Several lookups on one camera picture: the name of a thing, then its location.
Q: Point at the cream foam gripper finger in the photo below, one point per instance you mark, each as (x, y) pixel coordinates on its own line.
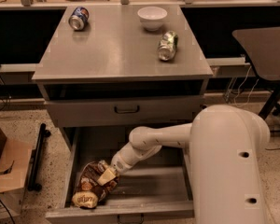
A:
(108, 175)

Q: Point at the brown chip bag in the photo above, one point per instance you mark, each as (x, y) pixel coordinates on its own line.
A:
(88, 192)

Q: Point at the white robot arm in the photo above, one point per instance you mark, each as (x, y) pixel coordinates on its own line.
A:
(224, 173)

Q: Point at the open grey middle drawer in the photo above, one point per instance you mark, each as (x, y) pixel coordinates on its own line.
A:
(155, 189)

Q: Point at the closed grey top drawer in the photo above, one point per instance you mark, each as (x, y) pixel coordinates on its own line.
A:
(121, 111)

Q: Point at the grey drawer cabinet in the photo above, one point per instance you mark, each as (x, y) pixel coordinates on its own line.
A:
(115, 57)

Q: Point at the black bar left floor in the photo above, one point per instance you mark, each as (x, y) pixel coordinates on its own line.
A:
(42, 135)

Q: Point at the cardboard box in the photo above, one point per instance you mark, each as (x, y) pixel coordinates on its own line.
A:
(15, 156)

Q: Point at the green soda can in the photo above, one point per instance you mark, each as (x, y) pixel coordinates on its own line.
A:
(167, 46)

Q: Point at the blue soda can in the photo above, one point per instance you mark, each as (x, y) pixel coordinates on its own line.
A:
(79, 18)

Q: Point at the white bowl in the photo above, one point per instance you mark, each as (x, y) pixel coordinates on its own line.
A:
(152, 18)

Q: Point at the dark chair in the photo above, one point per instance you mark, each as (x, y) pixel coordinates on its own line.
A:
(262, 51)

